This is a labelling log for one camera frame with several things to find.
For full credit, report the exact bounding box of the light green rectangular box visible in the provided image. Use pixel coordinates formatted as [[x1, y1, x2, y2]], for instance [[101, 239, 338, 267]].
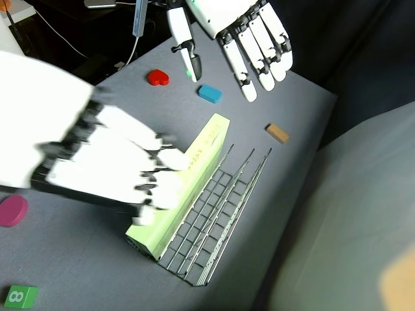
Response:
[[124, 113, 231, 262]]

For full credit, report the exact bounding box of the magenta round disc block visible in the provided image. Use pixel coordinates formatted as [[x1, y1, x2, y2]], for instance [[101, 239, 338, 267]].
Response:
[[0, 194, 29, 228]]

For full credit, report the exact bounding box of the red heart block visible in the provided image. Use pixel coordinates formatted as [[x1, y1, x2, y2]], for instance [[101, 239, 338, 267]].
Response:
[[146, 69, 171, 87]]

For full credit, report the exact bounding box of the silver flat device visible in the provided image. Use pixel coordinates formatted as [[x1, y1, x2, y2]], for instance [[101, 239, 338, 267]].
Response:
[[83, 0, 117, 9]]

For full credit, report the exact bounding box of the blue-grey adapter stick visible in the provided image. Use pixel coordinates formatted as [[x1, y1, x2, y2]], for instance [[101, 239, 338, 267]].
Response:
[[132, 0, 149, 39]]

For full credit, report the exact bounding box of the blue rounded block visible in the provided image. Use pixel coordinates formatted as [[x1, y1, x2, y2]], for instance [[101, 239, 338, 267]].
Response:
[[197, 84, 224, 104]]

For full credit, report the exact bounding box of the green block with white eight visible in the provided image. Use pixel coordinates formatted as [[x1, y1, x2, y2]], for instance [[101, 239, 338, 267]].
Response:
[[4, 284, 40, 309]]

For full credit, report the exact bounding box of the brown wooden block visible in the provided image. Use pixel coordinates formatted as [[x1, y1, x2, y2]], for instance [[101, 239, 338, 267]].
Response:
[[265, 123, 291, 144]]

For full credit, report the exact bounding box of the grey table cloth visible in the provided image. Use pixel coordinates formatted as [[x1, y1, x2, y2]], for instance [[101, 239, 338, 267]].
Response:
[[0, 32, 338, 311]]

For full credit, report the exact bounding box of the light grey fabric sheet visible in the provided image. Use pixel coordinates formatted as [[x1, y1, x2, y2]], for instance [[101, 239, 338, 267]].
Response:
[[267, 100, 415, 311]]

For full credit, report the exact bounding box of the white adapter cable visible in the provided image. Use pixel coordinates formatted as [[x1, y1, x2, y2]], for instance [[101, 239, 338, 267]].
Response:
[[115, 35, 141, 69]]

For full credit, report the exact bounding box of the metal wire rack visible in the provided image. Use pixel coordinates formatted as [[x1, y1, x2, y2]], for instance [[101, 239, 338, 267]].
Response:
[[157, 144, 273, 288]]

